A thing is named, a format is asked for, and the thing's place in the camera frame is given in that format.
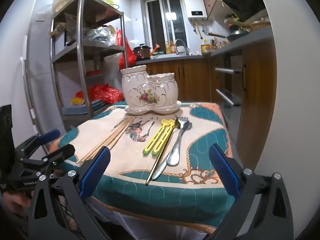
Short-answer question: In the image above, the silver metal fork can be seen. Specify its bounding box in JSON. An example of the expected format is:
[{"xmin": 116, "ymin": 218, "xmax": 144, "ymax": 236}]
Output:
[{"xmin": 167, "ymin": 117, "xmax": 189, "ymax": 166}]

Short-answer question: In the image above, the silver serrated spoon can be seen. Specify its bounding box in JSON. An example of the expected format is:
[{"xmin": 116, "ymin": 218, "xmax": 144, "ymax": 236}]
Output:
[{"xmin": 152, "ymin": 118, "xmax": 192, "ymax": 180}]

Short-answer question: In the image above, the yellow green plastic spoon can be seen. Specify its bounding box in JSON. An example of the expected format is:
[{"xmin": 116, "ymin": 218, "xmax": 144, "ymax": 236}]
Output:
[
  {"xmin": 143, "ymin": 119, "xmax": 169, "ymax": 156},
  {"xmin": 151, "ymin": 119, "xmax": 175, "ymax": 156}
]

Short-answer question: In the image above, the kitchen faucet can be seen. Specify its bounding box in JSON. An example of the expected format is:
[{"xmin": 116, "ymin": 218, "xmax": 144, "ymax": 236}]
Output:
[{"xmin": 175, "ymin": 38, "xmax": 190, "ymax": 56}]

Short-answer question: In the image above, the kitchen window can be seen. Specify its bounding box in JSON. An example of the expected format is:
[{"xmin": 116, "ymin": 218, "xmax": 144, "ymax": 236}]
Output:
[{"xmin": 144, "ymin": 0, "xmax": 188, "ymax": 55}]

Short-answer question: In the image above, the person's left hand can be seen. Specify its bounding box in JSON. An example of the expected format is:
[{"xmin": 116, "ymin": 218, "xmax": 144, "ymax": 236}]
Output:
[{"xmin": 3, "ymin": 191, "xmax": 31, "ymax": 217}]

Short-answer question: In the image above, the red plastic bag on shelf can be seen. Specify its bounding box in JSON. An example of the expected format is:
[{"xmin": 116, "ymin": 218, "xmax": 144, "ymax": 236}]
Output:
[{"xmin": 71, "ymin": 84, "xmax": 124, "ymax": 105}]

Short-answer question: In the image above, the patterned teal beige table mat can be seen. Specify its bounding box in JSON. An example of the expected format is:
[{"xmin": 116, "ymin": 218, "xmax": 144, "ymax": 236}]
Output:
[{"xmin": 50, "ymin": 102, "xmax": 233, "ymax": 234}]

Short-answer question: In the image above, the stainless steel shelf rack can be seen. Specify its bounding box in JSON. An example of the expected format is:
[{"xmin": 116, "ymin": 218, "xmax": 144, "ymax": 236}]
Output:
[{"xmin": 50, "ymin": 0, "xmax": 127, "ymax": 131}]

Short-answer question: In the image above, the white floral ceramic utensil holder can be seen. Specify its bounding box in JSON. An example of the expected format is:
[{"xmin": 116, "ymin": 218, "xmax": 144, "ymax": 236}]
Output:
[{"xmin": 121, "ymin": 65, "xmax": 182, "ymax": 115}]

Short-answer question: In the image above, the built-in steel oven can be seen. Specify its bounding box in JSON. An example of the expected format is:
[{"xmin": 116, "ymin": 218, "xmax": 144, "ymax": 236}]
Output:
[{"xmin": 214, "ymin": 50, "xmax": 244, "ymax": 141}]

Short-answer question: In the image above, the red hanging plastic bag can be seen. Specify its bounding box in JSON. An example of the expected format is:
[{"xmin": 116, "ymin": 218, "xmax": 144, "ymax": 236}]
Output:
[{"xmin": 116, "ymin": 29, "xmax": 137, "ymax": 70}]

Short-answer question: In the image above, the clear crumpled plastic bag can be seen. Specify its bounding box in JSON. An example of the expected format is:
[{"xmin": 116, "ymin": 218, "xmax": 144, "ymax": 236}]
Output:
[{"xmin": 85, "ymin": 25, "xmax": 116, "ymax": 46}]

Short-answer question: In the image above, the dark red rice cooker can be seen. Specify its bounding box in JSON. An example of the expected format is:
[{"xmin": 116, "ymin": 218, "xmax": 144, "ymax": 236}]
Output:
[{"xmin": 133, "ymin": 43, "xmax": 151, "ymax": 61}]

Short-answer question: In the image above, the white pot on rack top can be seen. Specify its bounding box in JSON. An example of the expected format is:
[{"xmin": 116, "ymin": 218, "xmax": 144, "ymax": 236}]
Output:
[{"xmin": 52, "ymin": 0, "xmax": 70, "ymax": 13}]

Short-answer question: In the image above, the yellow oil bottle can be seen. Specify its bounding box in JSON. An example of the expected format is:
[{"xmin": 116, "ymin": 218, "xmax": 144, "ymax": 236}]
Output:
[{"xmin": 201, "ymin": 39, "xmax": 210, "ymax": 55}]

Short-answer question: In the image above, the black wok with lid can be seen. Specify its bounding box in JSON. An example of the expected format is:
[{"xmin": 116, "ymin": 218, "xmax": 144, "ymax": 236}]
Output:
[{"xmin": 208, "ymin": 30, "xmax": 249, "ymax": 42}]

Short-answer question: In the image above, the white water heater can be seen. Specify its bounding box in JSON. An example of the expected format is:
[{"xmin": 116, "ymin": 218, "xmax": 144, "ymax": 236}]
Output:
[{"xmin": 183, "ymin": 0, "xmax": 207, "ymax": 20}]

